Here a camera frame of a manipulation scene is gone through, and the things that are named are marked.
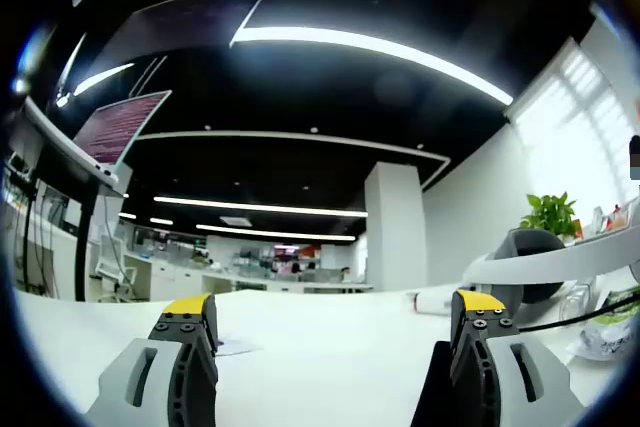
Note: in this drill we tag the black stand pole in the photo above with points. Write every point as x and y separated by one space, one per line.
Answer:
85 237

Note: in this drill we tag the clear skincare jar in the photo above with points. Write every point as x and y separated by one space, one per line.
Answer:
577 299

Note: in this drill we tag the green potted plant white pot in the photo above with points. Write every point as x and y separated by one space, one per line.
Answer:
550 214

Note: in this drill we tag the white office chair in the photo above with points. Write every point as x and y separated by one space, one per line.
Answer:
114 262

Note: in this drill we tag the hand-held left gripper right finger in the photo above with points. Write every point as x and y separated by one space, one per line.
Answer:
505 382

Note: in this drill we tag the white square pillar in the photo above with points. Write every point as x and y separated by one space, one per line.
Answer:
395 227

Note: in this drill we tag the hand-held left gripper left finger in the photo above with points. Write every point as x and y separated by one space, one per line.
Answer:
150 377

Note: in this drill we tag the white skincare tube red label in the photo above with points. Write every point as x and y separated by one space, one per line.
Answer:
434 303

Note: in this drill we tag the open laptop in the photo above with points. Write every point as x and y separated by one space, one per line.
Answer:
117 129

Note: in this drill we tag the long ceiling light strip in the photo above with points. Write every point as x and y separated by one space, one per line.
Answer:
380 47

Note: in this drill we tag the white and black headset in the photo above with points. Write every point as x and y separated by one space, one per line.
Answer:
535 262

